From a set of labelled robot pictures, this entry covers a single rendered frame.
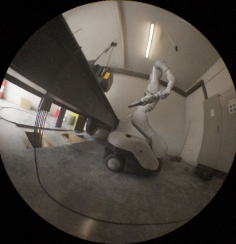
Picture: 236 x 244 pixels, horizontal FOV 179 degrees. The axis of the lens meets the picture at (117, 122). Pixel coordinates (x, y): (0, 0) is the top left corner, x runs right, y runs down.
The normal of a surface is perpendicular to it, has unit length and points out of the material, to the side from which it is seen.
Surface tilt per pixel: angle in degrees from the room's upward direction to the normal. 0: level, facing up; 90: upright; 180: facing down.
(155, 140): 92
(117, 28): 180
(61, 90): 90
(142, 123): 90
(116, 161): 90
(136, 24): 180
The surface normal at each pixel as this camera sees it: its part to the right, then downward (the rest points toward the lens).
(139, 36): -0.32, 0.94
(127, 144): -0.09, -0.14
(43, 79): 0.94, 0.30
